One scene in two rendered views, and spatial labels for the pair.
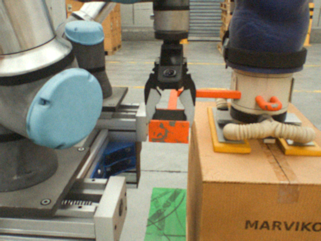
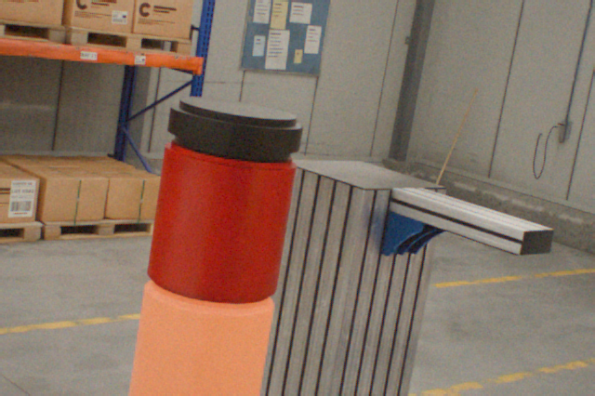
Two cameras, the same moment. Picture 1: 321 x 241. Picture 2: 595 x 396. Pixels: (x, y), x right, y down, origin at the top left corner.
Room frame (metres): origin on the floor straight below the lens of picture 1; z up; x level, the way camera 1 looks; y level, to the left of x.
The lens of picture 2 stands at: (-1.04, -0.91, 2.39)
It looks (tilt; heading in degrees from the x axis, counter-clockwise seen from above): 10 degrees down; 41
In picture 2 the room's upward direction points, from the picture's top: 9 degrees clockwise
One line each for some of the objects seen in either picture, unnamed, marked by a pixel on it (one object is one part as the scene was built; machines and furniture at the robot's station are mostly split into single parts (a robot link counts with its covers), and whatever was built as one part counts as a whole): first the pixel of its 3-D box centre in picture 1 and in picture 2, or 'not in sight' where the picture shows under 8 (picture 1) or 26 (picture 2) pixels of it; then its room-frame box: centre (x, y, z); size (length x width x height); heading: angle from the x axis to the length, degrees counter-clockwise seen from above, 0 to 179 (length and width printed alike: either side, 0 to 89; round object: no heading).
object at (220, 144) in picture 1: (225, 122); not in sight; (0.95, -0.21, 0.97); 0.34 x 0.10 x 0.05; 175
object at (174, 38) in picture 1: (170, 59); not in sight; (0.70, -0.03, 1.22); 0.09 x 0.08 x 0.12; 175
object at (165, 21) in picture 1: (169, 21); not in sight; (0.69, -0.02, 1.30); 0.08 x 0.08 x 0.05
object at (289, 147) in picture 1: (287, 124); not in sight; (0.94, -0.40, 0.97); 0.34 x 0.10 x 0.05; 175
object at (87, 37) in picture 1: (85, 43); not in sight; (1.04, 0.24, 1.20); 0.13 x 0.12 x 0.14; 30
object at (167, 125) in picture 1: (169, 125); not in sight; (0.67, -0.02, 1.08); 0.09 x 0.08 x 0.05; 85
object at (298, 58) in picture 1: (263, 53); not in sight; (0.95, -0.31, 1.19); 0.23 x 0.23 x 0.04
